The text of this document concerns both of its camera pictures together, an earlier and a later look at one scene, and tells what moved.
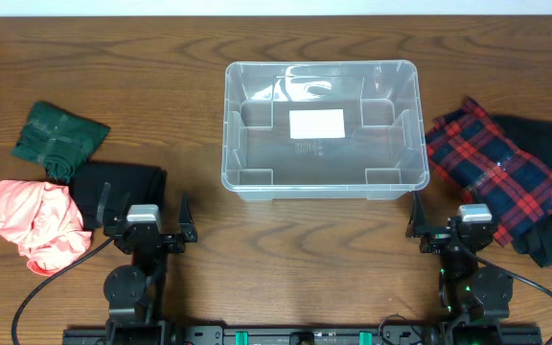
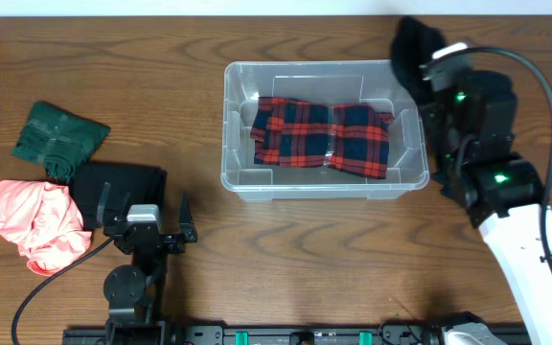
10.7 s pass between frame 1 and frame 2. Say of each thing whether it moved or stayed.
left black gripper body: stayed
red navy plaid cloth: moved
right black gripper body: moved
